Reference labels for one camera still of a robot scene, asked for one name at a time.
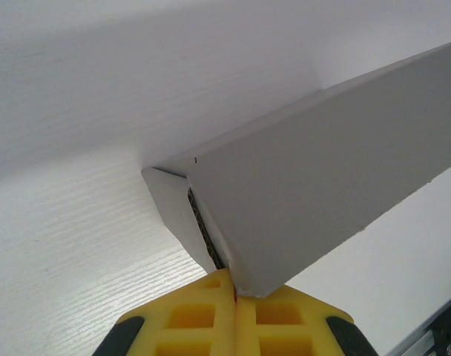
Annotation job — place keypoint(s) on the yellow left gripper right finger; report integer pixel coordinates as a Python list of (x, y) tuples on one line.
[(285, 322)]

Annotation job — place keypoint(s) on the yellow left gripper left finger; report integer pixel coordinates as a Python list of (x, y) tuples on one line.
[(196, 322)]

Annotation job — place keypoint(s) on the grey cloth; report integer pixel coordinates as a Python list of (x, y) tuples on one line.
[(322, 178)]

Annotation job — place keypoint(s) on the long aluminium table rail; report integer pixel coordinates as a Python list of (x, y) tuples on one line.
[(422, 330)]

